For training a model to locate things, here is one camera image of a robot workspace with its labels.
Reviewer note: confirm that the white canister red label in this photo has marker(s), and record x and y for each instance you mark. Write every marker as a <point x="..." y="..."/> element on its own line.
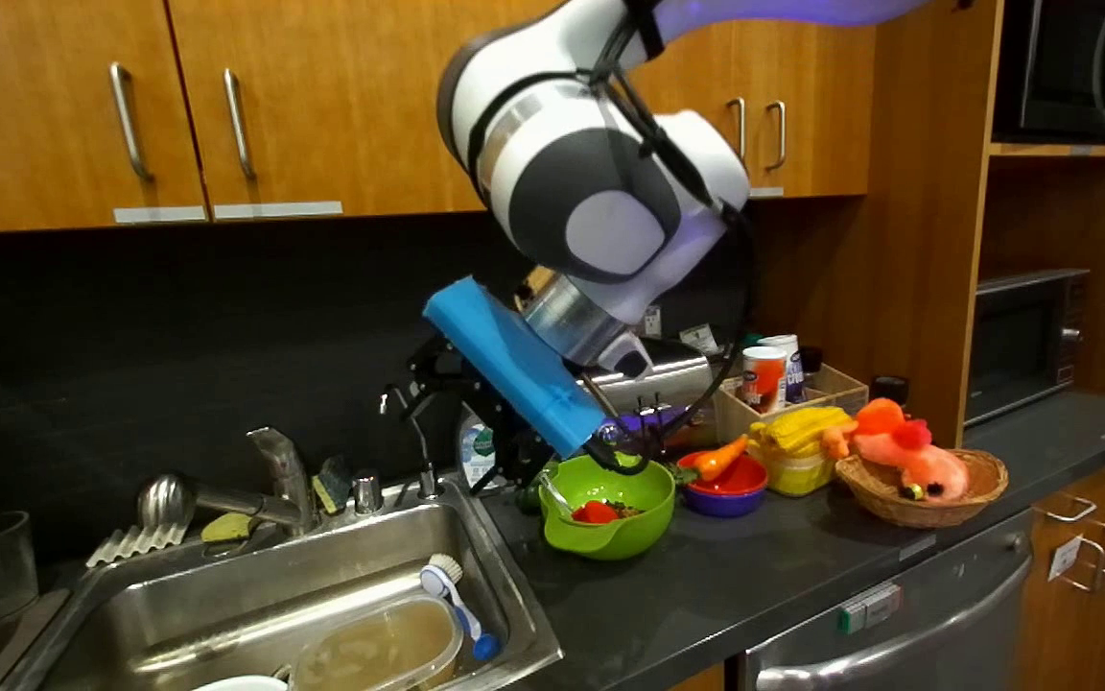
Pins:
<point x="764" y="383"/>

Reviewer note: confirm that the dishwasher status magnet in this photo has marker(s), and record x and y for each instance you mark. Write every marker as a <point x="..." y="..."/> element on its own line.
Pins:
<point x="868" y="613"/>

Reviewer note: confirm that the glass jar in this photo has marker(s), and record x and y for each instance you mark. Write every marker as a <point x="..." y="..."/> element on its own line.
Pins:
<point x="1" y="564"/>

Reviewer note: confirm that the metal ladle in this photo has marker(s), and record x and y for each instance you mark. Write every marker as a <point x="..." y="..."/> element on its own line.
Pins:
<point x="164" y="499"/>

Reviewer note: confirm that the black toaster oven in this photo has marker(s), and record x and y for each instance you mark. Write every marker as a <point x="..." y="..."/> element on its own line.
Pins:
<point x="1017" y="338"/>

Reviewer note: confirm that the orange toy carrot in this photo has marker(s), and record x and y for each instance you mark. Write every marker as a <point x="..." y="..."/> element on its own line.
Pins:
<point x="713" y="463"/>

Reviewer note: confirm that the white canister purple label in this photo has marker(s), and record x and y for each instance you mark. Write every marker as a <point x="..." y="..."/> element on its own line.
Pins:
<point x="794" y="357"/>

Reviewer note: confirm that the thin curved metal faucet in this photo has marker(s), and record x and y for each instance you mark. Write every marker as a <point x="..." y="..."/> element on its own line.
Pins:
<point x="424" y="480"/>

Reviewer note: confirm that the wooden shelf unit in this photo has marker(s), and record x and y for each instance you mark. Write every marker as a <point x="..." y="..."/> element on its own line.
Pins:
<point x="932" y="320"/>

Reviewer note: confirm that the black steel microwave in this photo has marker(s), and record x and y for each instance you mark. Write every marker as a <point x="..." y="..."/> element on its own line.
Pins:
<point x="1063" y="61"/>

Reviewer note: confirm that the clear plastic container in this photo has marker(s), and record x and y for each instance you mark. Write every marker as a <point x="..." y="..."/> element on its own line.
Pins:
<point x="374" y="651"/>

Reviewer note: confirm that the slotted metal spatula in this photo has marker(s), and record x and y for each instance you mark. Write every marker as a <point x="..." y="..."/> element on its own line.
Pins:
<point x="137" y="548"/>

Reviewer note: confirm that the clear dish soap bottle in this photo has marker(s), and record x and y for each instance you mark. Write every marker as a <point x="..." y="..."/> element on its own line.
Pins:
<point x="476" y="463"/>

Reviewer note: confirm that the stainless steel dishwasher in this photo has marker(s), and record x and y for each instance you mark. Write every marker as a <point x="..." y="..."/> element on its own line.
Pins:
<point x="910" y="637"/>

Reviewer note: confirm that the white cabinet label strip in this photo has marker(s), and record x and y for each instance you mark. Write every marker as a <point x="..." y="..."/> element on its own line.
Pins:
<point x="764" y="193"/>
<point x="277" y="208"/>
<point x="164" y="215"/>

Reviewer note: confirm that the wide metal faucet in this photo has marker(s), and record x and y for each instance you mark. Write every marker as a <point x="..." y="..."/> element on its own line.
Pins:
<point x="287" y="477"/>

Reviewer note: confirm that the wooden base cabinet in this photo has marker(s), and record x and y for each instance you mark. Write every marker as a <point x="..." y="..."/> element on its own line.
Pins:
<point x="1090" y="615"/>

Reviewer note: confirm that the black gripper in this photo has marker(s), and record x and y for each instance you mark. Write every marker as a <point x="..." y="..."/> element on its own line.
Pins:
<point x="461" y="388"/>

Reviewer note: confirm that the yellow toy banana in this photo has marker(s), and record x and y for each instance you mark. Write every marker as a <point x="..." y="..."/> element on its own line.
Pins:
<point x="804" y="427"/>

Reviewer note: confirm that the stainless steel sink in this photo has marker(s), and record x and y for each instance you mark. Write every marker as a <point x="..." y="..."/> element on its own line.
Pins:
<point x="260" y="577"/>

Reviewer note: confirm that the dark green scrub sponge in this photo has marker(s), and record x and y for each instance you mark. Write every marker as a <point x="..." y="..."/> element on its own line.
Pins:
<point x="333" y="485"/>

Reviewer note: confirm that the green mixing bowl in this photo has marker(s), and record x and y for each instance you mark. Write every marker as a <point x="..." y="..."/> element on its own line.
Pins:
<point x="611" y="537"/>

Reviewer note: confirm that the small yellow bowl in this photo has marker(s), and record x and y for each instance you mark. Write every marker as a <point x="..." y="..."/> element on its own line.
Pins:
<point x="794" y="477"/>

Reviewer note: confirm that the wooden condiment box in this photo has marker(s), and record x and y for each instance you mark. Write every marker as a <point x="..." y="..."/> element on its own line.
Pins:
<point x="834" y="386"/>

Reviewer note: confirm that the white blue dish brush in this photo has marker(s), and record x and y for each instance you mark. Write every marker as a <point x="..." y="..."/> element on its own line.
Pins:
<point x="444" y="585"/>

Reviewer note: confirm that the silver toaster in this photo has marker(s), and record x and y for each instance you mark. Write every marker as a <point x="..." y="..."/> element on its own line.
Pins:
<point x="655" y="388"/>

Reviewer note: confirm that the white plate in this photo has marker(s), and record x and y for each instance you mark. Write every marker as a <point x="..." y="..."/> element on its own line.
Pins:
<point x="238" y="686"/>

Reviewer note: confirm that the white hanging tag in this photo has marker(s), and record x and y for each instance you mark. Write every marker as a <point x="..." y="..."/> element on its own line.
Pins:
<point x="1063" y="555"/>

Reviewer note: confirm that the wicker basket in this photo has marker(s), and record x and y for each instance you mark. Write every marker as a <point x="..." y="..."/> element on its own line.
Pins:
<point x="910" y="510"/>

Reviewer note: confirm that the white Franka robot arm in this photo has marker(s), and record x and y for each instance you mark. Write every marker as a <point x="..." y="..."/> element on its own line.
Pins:
<point x="579" y="156"/>

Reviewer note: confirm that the orange pink plush toy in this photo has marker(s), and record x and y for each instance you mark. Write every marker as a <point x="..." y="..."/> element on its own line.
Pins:
<point x="893" y="441"/>

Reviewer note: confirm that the yellow green sponge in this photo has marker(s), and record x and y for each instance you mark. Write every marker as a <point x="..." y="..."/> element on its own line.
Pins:
<point x="227" y="526"/>

